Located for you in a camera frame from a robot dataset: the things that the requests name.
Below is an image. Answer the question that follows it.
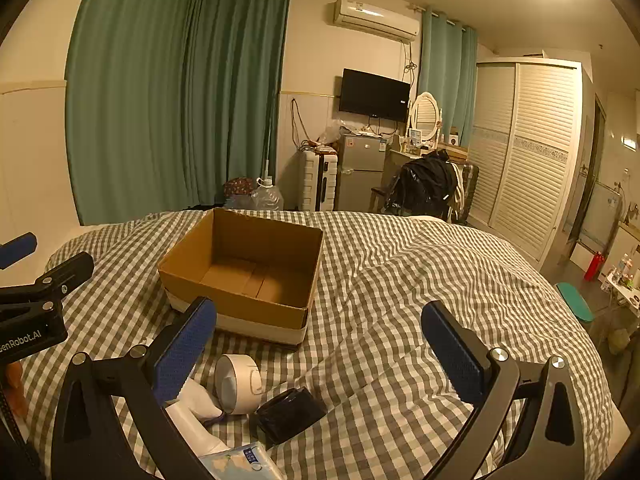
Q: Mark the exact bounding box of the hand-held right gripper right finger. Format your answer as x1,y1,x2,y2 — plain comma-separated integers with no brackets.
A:
421,301,585,480

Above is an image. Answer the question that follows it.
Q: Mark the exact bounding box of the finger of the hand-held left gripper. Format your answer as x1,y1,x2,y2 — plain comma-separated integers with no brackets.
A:
0,232,38,269
0,251,96,313

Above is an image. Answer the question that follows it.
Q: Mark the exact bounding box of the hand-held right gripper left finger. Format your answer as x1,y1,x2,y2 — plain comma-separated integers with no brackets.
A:
51,296,218,480

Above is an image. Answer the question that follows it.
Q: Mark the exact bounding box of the white tape roll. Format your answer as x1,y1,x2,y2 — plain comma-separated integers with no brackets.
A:
215,354,266,416

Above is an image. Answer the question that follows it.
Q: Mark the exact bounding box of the white mini hair dryer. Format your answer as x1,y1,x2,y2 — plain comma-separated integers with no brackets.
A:
165,402,231,458

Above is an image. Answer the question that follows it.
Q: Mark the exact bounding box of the brown cardboard box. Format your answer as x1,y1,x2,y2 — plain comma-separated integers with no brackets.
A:
157,207,325,346

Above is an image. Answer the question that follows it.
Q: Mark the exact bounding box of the black wallet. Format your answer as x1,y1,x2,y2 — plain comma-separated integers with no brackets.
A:
256,387,327,451

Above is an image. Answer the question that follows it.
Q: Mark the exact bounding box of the blue and white tissue packet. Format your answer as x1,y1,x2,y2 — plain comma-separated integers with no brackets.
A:
199,441,282,480

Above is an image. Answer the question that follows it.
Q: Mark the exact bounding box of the person's left hand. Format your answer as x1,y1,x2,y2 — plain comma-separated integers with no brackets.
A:
4,360,26,417

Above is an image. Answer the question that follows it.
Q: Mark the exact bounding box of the grey checked blanket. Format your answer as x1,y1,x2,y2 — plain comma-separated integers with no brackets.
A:
45,208,616,480

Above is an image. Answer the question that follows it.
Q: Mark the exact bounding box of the teal stool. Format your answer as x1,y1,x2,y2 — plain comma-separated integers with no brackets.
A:
556,281,595,323

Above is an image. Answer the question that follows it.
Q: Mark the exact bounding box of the red fire extinguisher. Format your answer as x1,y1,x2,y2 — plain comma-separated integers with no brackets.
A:
584,251,605,281

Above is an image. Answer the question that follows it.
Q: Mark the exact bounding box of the brown patterned bag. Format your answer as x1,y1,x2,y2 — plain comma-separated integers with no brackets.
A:
222,176,256,198

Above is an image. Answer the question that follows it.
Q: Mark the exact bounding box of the wooden chair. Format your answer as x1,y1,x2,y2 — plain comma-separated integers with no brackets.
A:
370,160,481,225

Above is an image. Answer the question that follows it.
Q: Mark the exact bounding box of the black jacket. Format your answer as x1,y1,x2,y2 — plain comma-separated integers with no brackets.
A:
387,150,463,221

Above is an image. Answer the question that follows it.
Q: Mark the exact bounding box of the cluttered white counter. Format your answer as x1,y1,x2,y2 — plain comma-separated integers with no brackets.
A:
600,252,640,311

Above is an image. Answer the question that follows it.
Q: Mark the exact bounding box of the large green curtain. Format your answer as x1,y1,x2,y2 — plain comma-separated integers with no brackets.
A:
65,0,293,226

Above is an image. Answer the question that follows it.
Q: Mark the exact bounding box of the grey mini fridge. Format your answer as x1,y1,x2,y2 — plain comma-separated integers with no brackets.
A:
336,132,387,211

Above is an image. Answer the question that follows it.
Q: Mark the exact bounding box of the wooden dressing table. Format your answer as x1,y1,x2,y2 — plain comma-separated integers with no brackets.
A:
390,142,471,181

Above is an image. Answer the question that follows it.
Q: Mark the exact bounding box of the white appliance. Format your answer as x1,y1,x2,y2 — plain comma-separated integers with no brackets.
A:
590,180,623,251

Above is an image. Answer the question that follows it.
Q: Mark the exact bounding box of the white suitcase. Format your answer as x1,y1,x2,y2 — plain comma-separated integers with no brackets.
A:
299,149,341,212

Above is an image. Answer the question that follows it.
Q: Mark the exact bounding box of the white louvred wardrobe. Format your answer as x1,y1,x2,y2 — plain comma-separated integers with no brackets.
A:
470,57,583,266

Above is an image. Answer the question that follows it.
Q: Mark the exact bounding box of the white oval mirror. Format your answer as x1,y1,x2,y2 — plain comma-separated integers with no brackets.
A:
410,91,445,143

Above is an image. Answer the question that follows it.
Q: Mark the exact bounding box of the clear plastic bag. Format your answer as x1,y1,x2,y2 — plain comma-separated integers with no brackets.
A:
320,119,351,145

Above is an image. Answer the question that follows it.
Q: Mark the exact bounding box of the narrow teal curtain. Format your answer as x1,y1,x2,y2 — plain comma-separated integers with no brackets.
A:
417,7,478,147

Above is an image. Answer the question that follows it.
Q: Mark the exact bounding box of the white air conditioner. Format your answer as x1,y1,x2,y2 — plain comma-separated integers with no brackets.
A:
332,0,420,42

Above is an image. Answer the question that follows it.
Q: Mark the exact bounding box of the wall cable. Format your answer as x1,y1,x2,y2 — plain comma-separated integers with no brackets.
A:
291,97,313,150

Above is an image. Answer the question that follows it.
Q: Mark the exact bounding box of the black wall television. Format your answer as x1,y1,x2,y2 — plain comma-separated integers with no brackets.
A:
339,67,412,123

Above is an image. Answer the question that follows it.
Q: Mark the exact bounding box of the air conditioner cable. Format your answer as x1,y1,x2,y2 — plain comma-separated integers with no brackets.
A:
400,40,418,83

